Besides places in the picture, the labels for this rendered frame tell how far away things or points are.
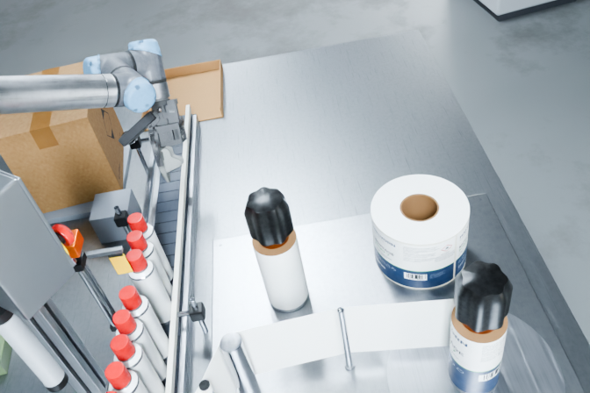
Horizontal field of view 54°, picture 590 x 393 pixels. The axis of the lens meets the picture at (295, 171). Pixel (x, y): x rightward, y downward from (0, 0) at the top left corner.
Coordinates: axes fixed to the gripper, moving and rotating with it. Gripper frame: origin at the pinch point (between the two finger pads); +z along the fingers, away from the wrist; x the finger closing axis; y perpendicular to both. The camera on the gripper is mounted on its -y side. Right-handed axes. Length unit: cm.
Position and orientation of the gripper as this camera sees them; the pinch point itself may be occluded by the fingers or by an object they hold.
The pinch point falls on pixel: (165, 177)
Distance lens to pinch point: 157.1
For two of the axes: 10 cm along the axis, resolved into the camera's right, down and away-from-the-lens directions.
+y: 9.8, -1.7, -0.2
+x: -0.1, -2.0, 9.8
